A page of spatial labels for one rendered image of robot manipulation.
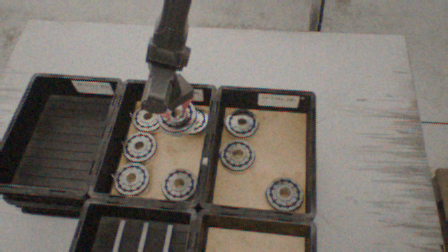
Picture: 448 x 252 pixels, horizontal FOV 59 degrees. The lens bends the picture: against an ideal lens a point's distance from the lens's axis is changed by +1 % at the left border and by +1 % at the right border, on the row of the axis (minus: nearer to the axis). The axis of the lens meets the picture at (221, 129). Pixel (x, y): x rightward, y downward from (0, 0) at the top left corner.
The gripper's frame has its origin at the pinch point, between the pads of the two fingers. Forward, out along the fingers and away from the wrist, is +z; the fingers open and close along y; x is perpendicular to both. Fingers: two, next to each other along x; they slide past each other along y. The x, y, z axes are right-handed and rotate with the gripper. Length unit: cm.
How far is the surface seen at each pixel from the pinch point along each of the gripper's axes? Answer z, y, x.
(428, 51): 109, 171, 7
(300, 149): 22.4, 27.3, -21.4
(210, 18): 109, 85, 117
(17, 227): 34, -55, 17
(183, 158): 21.9, -2.7, -1.8
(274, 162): 22.2, 18.2, -19.9
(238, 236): 21.5, -4.0, -30.8
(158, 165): 21.8, -10.0, 1.0
